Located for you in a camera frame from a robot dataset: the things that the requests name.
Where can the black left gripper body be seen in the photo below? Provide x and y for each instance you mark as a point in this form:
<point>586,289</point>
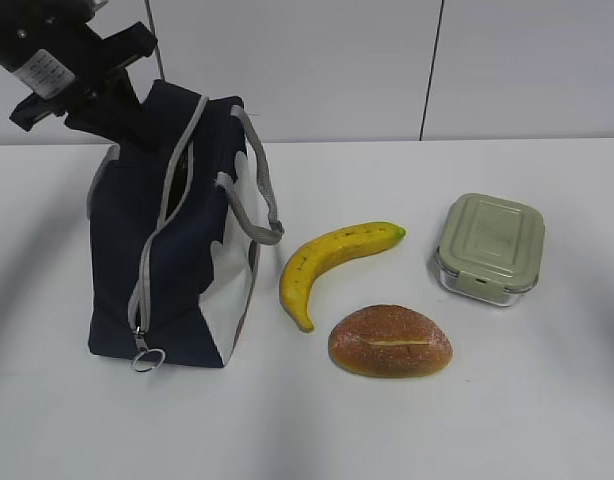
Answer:
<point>50,48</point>

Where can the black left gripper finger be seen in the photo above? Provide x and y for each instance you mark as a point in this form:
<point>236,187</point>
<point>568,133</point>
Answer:
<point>124,117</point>
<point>89,119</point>

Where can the navy lunch bag grey trim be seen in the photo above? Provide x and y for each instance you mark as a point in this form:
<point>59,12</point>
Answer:
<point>175,234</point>

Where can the yellow banana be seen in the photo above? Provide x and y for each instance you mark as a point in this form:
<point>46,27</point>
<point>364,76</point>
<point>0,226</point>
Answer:
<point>323,253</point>

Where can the brown bread roll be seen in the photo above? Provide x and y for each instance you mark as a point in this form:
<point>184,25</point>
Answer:
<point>389,341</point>

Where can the green lid glass container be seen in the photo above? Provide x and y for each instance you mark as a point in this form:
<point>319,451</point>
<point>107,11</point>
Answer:
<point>490,249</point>

